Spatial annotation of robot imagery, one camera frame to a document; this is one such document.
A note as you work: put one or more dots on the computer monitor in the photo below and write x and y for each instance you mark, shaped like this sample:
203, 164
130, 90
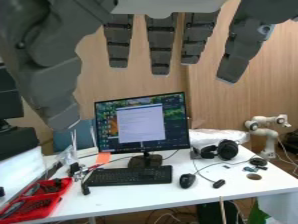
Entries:
141, 123

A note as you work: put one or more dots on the red tray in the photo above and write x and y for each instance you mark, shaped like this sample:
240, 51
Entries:
62, 185
22, 210

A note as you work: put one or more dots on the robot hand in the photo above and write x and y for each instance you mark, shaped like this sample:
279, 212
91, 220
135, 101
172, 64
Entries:
44, 66

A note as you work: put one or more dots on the black mouse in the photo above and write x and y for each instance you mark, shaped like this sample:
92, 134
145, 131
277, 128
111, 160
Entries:
187, 181

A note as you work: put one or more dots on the white desk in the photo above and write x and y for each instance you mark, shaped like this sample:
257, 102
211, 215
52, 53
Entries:
147, 200

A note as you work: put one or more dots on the white plastic bag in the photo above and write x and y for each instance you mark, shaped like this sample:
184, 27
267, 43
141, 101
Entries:
208, 135

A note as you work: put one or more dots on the black keyboard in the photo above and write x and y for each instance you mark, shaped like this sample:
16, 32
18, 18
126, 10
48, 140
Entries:
128, 176

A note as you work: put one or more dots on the black headphones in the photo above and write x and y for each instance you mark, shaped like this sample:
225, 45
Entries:
228, 150

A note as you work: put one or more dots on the orange sticky note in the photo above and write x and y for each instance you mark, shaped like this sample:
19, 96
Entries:
103, 157

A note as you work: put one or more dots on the small white jointed device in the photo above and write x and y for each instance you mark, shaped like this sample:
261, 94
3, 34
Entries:
267, 133

